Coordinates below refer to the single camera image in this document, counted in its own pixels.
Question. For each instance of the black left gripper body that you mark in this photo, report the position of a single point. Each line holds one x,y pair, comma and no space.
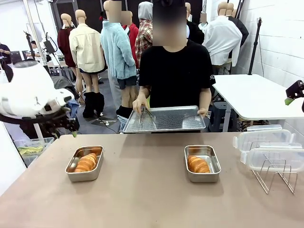
70,124

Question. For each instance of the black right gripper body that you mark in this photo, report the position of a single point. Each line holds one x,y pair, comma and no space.
297,89

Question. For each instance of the golden croissant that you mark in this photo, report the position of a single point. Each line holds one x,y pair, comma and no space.
198,164
86,162

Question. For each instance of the rectangular steel container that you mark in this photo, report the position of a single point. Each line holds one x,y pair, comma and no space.
83,177
204,177

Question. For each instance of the metal tongs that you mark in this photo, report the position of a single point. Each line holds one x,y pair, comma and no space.
143,116

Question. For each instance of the perforated metal baking tray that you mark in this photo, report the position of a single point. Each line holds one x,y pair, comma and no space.
175,120

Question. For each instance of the person's right forearm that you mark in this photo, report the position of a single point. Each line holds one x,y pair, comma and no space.
145,90

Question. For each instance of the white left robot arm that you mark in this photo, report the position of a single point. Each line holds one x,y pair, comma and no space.
26,90

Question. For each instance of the person's left forearm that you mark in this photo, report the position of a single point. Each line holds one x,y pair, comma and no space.
205,98

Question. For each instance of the person's right hand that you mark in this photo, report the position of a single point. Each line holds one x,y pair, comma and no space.
140,104

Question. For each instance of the person's left hand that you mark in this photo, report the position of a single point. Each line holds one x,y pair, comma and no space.
203,111

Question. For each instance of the black tall boots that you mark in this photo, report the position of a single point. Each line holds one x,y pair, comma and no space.
93,104

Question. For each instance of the chair draped with dark clothes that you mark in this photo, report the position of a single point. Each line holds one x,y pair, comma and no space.
63,83

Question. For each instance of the clear bin with yellow items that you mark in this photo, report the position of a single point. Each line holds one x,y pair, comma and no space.
31,150

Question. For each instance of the black tripod stand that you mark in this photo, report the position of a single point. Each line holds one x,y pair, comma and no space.
255,45

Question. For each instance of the mannequin in cream jacket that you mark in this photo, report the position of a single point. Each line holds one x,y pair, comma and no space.
86,50

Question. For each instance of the mannequin in maroon clothes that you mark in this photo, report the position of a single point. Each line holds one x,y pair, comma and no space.
65,45

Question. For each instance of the mannequin in black blazer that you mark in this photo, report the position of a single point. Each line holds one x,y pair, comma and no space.
243,31

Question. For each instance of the mannequin in blue fleece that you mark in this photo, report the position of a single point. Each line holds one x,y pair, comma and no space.
116,52

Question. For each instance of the mannequin in white shirt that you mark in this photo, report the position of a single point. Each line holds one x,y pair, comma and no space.
221,42

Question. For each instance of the silver slanted pole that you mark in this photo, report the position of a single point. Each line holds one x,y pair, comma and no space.
35,35

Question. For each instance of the mannequin in red top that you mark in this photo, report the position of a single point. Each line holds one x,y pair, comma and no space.
134,33

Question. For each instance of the mannequin in plaid hoodie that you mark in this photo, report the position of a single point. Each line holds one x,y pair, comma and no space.
143,40

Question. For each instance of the mannequin in black jacket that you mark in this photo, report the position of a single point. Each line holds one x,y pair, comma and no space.
196,33

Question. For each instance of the person in black t-shirt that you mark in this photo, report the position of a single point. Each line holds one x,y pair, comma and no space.
175,76

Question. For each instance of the black baseball cap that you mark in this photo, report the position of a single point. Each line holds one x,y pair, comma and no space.
168,2

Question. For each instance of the black mannequin base plate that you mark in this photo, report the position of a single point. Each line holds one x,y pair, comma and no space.
104,121

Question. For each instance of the black camera stand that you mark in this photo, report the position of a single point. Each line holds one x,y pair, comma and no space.
32,47

